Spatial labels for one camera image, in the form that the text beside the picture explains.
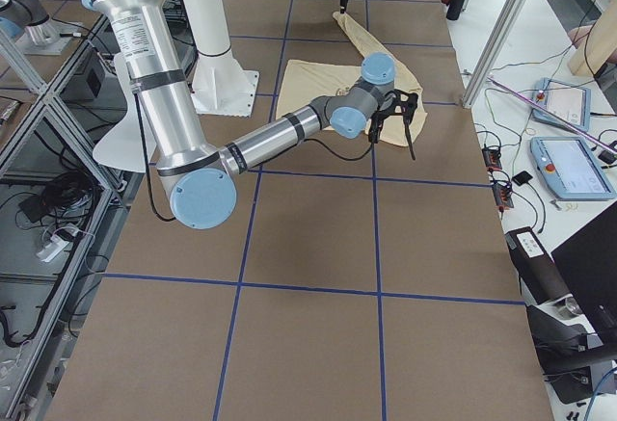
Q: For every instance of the black monitor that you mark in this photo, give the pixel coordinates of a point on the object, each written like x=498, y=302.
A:
x=587, y=263

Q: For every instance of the white power strip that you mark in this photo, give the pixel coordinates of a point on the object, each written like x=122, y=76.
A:
x=57, y=242

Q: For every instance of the aluminium frame post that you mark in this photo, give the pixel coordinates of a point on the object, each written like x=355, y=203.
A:
x=504, y=24

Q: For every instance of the orange circuit board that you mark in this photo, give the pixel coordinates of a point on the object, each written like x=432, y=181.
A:
x=491, y=157

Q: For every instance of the blue teach pendant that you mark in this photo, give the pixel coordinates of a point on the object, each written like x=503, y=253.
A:
x=565, y=101
x=570, y=169

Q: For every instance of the beige long-sleeve printed shirt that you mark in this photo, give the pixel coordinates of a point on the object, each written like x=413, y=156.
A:
x=304, y=81

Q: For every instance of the blue teach pendant near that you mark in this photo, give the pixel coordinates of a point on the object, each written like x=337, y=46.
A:
x=570, y=169

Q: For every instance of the blue teach pendant far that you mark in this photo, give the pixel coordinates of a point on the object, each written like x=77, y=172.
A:
x=565, y=101

